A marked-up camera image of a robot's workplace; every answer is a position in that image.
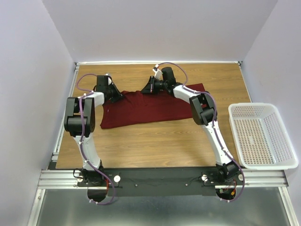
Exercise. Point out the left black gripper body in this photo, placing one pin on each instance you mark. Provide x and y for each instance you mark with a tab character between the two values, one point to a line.
114	94

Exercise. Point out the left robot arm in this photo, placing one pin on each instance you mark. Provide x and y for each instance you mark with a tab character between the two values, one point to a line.
80	122

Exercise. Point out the white plastic basket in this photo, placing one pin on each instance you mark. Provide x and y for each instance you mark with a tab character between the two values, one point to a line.
261	138

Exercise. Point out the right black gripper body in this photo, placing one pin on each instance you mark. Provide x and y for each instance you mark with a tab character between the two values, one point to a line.
159	85

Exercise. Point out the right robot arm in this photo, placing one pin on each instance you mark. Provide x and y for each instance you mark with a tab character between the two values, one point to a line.
204	114

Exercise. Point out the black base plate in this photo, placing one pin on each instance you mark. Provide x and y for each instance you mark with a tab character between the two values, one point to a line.
174	181

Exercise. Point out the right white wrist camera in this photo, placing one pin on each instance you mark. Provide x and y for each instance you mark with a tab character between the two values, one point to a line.
157	72

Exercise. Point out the dark red t shirt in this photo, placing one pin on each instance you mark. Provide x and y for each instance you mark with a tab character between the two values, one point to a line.
136	108

